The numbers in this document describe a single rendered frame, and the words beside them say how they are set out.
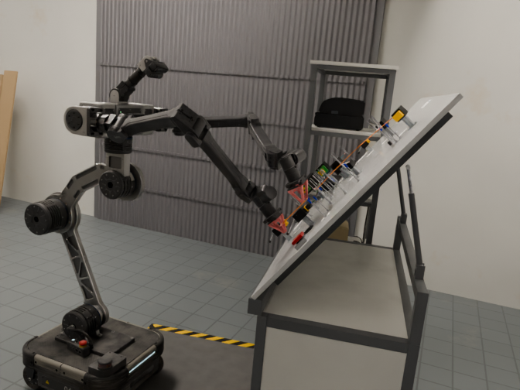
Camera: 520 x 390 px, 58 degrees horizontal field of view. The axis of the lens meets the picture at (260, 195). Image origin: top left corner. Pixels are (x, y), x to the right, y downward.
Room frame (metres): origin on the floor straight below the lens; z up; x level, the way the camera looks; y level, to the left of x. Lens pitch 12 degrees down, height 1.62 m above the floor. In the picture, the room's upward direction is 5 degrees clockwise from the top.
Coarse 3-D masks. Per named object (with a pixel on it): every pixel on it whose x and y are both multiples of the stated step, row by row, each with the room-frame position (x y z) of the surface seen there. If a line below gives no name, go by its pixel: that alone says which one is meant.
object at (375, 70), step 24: (312, 72) 2.85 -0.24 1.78; (336, 72) 3.38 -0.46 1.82; (360, 72) 3.25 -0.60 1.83; (384, 72) 2.77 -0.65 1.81; (312, 96) 2.85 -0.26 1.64; (384, 96) 3.30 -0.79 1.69; (312, 120) 2.88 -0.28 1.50; (312, 168) 3.39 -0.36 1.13; (312, 192) 2.87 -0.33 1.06; (360, 240) 3.25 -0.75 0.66
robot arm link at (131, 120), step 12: (180, 108) 1.76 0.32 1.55; (132, 120) 1.90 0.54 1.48; (144, 120) 1.84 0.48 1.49; (156, 120) 1.80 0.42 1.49; (168, 120) 1.77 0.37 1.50; (180, 120) 1.73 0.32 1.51; (192, 120) 1.77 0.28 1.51; (108, 132) 1.93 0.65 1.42; (120, 132) 1.90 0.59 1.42; (132, 132) 1.91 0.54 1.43; (192, 132) 1.75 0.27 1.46
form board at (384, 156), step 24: (456, 96) 1.53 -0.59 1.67; (432, 120) 1.54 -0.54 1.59; (384, 144) 2.22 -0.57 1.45; (408, 144) 1.55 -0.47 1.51; (360, 168) 2.24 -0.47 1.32; (384, 168) 1.56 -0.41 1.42; (336, 192) 2.26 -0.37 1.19; (360, 192) 1.58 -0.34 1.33; (312, 216) 2.28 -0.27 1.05; (336, 216) 1.59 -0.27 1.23; (312, 240) 1.61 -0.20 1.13; (288, 264) 1.62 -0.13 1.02; (264, 288) 1.64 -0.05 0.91
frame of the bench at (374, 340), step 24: (336, 240) 2.73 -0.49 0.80; (264, 312) 1.68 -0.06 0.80; (408, 312) 1.79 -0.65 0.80; (264, 336) 1.64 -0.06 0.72; (336, 336) 1.58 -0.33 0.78; (360, 336) 1.56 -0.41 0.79; (384, 336) 1.57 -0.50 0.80; (408, 336) 1.59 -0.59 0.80; (408, 360) 1.53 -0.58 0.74; (408, 384) 1.52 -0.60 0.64
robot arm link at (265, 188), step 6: (258, 186) 1.96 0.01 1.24; (264, 186) 1.91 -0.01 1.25; (270, 186) 1.93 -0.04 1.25; (258, 192) 1.92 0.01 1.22; (264, 192) 1.90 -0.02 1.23; (270, 192) 1.91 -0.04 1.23; (276, 192) 1.93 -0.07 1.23; (240, 198) 1.96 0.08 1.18; (246, 198) 1.94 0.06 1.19; (252, 198) 1.94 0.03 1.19; (264, 198) 1.91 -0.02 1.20; (270, 198) 1.90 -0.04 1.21
